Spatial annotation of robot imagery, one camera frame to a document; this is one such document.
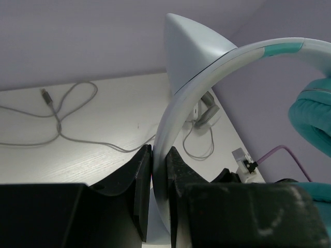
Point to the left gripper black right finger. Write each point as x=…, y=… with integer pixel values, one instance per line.
x=194, y=216

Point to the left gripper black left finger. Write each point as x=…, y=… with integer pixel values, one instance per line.
x=118, y=204

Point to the grey white headphones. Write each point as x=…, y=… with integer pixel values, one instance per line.
x=203, y=112

